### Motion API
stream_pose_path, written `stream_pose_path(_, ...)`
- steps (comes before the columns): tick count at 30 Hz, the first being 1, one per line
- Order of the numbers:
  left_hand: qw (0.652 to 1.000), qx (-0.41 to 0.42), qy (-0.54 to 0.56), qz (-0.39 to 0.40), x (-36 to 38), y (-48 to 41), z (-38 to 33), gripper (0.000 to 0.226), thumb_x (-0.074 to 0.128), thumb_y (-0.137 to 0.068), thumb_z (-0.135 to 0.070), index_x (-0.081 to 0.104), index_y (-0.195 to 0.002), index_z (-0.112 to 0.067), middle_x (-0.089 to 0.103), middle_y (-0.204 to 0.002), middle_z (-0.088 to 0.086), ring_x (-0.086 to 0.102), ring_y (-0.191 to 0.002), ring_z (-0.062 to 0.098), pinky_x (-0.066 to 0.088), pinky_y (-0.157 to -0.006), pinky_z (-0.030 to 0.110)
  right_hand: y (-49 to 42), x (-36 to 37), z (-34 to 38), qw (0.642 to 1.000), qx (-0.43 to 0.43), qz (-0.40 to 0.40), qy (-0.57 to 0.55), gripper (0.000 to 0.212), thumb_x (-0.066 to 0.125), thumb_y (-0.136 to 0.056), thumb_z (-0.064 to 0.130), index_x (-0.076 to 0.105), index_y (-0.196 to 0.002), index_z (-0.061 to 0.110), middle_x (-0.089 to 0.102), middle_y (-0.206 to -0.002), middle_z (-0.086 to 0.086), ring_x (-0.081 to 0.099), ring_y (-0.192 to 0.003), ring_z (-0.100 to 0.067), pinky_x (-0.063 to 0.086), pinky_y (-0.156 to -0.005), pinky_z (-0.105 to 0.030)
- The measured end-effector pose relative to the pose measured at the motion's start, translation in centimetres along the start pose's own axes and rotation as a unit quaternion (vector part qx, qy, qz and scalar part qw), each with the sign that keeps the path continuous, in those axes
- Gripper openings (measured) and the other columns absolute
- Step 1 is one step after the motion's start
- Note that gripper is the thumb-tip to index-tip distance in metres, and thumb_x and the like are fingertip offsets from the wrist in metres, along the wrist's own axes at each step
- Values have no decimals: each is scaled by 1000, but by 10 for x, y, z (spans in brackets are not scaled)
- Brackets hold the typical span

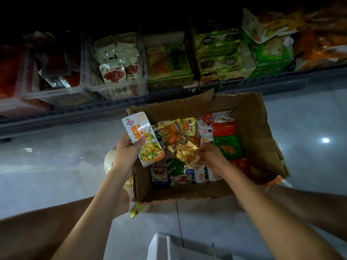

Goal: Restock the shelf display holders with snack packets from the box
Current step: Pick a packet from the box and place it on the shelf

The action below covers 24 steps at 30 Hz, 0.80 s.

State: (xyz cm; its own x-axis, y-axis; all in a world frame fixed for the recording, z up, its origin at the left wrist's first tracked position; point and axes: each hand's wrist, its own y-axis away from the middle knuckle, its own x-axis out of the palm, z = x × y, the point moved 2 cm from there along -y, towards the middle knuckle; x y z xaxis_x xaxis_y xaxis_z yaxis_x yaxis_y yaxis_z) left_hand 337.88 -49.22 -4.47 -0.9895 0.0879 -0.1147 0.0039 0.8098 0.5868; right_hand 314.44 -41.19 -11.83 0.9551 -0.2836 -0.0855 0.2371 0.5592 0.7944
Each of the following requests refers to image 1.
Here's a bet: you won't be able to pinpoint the pile of orange yellow packets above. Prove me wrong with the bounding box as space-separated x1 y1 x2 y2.
242 5 347 71

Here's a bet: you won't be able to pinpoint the clear plastic tray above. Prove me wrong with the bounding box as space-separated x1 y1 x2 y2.
24 31 95 106
87 32 150 101
0 43 52 117

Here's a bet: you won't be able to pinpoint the pile of red snack packets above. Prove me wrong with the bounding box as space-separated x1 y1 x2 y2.
0 46 28 101

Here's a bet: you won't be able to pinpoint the large white yellow snack packet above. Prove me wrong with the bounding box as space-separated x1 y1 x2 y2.
122 111 165 167

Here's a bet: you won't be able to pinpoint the person's left forearm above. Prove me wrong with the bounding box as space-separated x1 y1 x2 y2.
51 170 133 260

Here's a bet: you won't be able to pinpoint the person's left shoe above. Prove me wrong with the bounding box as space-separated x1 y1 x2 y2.
104 149 150 219

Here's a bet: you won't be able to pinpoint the person's left leg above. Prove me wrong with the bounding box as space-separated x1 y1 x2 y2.
0 189 131 260

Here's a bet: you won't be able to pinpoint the green orange display carton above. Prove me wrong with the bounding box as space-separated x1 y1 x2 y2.
142 32 195 91

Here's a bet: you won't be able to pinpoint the person's right shoe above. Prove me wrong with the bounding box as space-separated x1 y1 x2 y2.
263 175 294 193

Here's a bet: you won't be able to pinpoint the person's left hand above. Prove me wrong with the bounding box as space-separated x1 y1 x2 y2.
111 133 147 177

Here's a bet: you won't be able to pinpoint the person's right hand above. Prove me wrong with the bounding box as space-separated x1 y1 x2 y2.
195 142 231 179

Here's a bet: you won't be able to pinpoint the brown cardboard box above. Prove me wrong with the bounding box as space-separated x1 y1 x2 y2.
126 90 290 204

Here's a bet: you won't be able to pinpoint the person's leg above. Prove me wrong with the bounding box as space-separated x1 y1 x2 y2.
266 184 347 242
0 189 131 260

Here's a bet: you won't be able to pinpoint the green snack packets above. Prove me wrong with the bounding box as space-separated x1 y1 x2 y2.
244 35 296 78

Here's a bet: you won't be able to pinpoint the person's right leg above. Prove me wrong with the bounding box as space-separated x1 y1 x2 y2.
266 184 347 242

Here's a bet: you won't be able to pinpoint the grey metal store shelf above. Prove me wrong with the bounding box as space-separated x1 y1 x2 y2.
0 0 347 140

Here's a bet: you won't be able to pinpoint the person's shoe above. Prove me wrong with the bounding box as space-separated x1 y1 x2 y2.
104 149 150 219
263 175 294 193

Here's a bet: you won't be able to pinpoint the white plastic stool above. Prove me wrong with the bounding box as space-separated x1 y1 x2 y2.
146 231 245 260

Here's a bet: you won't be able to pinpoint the person's right forearm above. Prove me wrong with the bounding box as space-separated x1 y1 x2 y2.
217 170 345 260

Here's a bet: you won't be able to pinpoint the gold snack packet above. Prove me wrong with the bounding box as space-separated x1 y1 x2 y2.
172 137 204 168

